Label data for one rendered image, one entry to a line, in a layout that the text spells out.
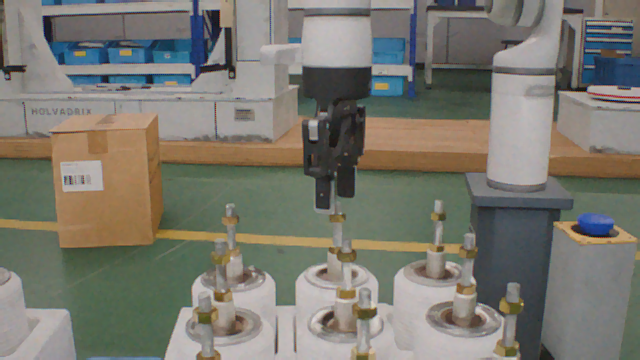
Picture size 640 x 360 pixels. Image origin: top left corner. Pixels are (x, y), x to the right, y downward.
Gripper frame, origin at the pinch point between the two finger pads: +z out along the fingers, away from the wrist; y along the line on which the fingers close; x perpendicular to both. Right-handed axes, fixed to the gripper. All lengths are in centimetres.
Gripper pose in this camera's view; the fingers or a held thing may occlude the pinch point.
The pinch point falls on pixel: (336, 193)
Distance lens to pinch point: 68.0
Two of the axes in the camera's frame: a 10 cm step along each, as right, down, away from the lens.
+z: 0.0, 9.7, 2.4
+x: -9.3, -0.9, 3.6
